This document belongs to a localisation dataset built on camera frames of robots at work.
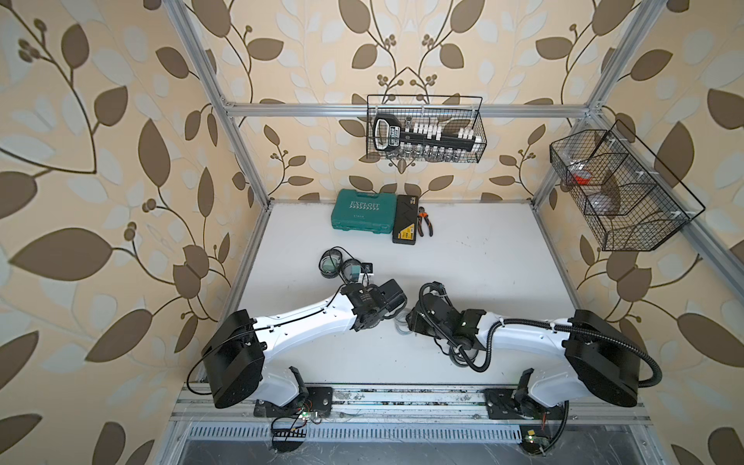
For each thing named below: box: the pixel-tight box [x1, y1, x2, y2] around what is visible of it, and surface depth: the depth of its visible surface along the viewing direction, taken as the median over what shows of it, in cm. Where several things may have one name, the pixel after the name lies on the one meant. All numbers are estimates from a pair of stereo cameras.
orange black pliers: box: [417, 206, 434, 238], surface depth 118 cm
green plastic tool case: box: [331, 187, 398, 234], surface depth 114 cm
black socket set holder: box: [372, 113, 483, 152], surface depth 84 cm
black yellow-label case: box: [392, 194, 419, 246], surface depth 114 cm
